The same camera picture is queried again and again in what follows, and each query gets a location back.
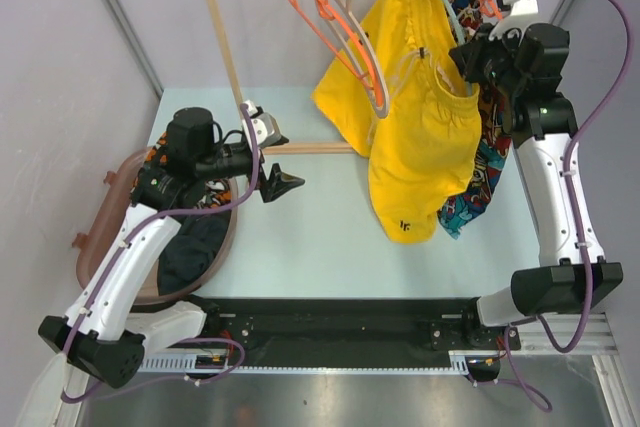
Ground camouflage orange shorts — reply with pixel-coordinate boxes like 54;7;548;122
130;132;232;211

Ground dark navy garment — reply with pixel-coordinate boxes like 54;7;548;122
157;211;231;295

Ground mint green hanger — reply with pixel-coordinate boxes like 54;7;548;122
424;0;476;98

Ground comic print shorts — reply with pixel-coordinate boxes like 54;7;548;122
438;0;511;239

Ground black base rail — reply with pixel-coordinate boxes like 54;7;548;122
195;298;522;367

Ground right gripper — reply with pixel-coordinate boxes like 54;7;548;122
453;19;528;96

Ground orange hanger left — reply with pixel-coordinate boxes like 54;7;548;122
279;0;389;109

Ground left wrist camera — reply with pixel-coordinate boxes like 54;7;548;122
239;101;285;149

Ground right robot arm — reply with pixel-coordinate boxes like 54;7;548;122
450;23;623;348

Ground beige wooden hanger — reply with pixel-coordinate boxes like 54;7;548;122
310;0;390;119

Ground white cable duct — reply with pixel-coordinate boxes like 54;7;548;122
139;348;502;377

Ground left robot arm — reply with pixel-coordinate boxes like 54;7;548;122
38;101;304;388

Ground purple cable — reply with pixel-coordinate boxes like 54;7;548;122
59;103;266;404
499;0;630;413

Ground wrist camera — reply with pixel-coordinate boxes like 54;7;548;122
239;101;285;149
489;0;539;41

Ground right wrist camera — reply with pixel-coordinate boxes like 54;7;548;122
489;0;539;41

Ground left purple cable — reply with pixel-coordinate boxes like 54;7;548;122
59;103;266;404

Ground yellow shorts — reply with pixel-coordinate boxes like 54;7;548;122
311;0;481;244

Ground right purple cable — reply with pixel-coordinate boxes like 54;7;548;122
499;0;630;413

